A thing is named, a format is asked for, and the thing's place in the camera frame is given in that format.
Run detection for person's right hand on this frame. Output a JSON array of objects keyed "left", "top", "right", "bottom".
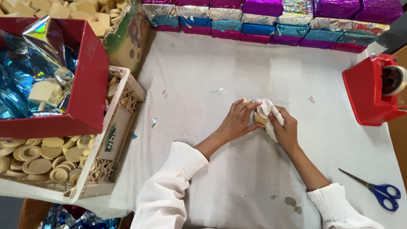
[{"left": 268, "top": 106, "right": 299, "bottom": 150}]

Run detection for person's left hand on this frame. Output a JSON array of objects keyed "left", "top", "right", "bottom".
[{"left": 217, "top": 98, "right": 264, "bottom": 142}]

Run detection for small wooden block piece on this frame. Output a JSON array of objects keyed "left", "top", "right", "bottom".
[{"left": 243, "top": 97, "right": 268, "bottom": 128}]

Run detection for white wiping cloth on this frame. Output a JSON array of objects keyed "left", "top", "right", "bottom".
[{"left": 256, "top": 98, "right": 285, "bottom": 143}]

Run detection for white table cover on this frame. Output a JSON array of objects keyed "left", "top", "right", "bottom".
[{"left": 75, "top": 30, "right": 407, "bottom": 229}]

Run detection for red tape dispenser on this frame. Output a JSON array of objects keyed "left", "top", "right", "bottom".
[{"left": 342, "top": 53, "right": 407, "bottom": 127}]

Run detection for stack of foil-wrapped boxes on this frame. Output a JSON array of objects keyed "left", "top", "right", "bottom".
[{"left": 142, "top": 0, "right": 404, "bottom": 54}]

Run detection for cream plastic crate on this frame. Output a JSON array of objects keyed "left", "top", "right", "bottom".
[{"left": 0, "top": 66, "right": 147, "bottom": 204}]

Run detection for clear adhesive tape roll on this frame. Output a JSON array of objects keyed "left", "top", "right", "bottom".
[{"left": 381, "top": 65, "right": 407, "bottom": 97}]

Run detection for printed cardboard carton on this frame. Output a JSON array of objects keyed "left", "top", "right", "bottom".
[{"left": 103, "top": 0, "right": 152, "bottom": 76}]

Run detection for red cardboard box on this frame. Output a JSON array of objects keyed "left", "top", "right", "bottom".
[{"left": 0, "top": 17, "right": 111, "bottom": 140}]

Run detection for heap of wooden blocks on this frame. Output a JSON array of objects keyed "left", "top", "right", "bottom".
[{"left": 0, "top": 0, "right": 130, "bottom": 39}]

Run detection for bundle of blue foil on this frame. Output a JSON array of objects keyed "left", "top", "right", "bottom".
[{"left": 39, "top": 204, "right": 121, "bottom": 229}]

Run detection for wooden mallet-shaped piece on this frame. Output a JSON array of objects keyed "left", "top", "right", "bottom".
[{"left": 28, "top": 80, "right": 64, "bottom": 112}]

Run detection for pile of wooden discs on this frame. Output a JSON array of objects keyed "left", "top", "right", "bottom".
[{"left": 0, "top": 135, "right": 98, "bottom": 189}]

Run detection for heap of holographic foil sheets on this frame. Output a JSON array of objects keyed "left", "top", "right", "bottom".
[{"left": 0, "top": 16, "right": 79, "bottom": 120}]

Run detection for blue-handled scissors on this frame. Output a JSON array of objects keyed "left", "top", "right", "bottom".
[{"left": 338, "top": 168, "right": 402, "bottom": 212}]

